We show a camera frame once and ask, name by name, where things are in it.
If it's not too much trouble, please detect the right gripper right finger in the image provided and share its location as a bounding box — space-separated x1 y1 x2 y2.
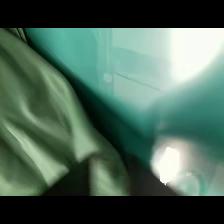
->
127 155 181 196

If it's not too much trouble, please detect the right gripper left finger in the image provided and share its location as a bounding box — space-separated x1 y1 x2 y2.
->
43 158 91 196

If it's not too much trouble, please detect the olive green garment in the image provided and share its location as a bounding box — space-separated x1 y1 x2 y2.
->
0 28 134 196

